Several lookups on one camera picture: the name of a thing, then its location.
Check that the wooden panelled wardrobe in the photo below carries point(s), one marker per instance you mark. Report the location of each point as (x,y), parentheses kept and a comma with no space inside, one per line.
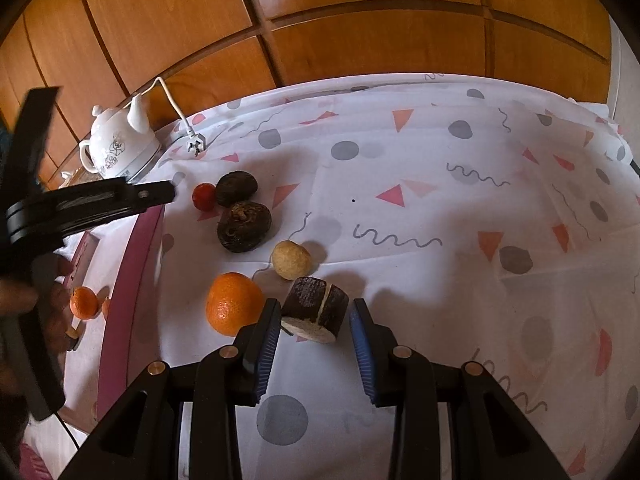
(300,20)

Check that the white patterned tablecloth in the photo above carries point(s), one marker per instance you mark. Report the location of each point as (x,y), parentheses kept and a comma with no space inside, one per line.
(425,260)

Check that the pink cloth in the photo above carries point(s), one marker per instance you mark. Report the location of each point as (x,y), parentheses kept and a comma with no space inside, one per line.
(35,465)

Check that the dark brown round fruit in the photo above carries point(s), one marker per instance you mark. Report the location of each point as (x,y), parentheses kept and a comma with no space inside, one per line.
(236,187)
(244,225)

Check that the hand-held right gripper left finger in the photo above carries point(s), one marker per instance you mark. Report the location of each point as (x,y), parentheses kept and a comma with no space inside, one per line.
(265,355)

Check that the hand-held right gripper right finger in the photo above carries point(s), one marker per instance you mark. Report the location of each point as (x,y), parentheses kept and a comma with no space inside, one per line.
(363,355)

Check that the white floral electric kettle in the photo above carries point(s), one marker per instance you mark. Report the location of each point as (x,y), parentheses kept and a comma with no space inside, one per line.
(120,145)

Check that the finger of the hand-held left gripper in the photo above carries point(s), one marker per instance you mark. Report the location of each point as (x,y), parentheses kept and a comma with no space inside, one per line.
(35,130)
(100,200)

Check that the tan round fruit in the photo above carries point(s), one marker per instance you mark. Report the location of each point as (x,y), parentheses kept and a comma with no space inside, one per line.
(291,260)

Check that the person's left hand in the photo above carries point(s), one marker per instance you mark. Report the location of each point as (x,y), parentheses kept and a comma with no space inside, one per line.
(54,310)

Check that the small red tomato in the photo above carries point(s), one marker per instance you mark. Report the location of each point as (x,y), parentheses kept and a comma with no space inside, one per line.
(204,196)

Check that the pink tray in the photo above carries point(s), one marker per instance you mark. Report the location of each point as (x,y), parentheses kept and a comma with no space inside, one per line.
(127,285)

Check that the large orange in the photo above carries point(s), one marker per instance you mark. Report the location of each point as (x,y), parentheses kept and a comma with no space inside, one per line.
(232,305)

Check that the small tangerine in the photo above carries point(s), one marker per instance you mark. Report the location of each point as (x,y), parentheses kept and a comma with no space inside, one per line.
(83,302)

